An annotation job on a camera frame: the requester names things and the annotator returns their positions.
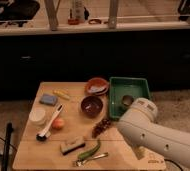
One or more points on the dark red grapes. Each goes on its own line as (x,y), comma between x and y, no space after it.
(100,127)

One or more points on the green plastic tray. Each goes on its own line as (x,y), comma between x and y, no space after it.
(121,86)

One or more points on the green pepper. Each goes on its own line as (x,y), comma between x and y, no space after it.
(88,153)

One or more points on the blue sponge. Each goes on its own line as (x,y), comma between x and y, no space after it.
(48,99)

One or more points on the orange bowl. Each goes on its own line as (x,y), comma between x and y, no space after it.
(96,86)

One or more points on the white bottle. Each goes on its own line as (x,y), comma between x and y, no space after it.
(78,10)

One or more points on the orange peach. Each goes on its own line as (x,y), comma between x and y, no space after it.
(58,124)

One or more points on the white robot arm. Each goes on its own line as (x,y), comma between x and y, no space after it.
(138,128)

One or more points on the white round container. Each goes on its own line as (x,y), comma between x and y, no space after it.
(37,116)

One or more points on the dark brown bowl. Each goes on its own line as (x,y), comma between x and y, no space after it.
(91,106)

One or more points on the black pole stand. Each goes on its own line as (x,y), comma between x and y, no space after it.
(5,158)

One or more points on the black office chair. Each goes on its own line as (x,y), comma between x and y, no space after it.
(18,12)

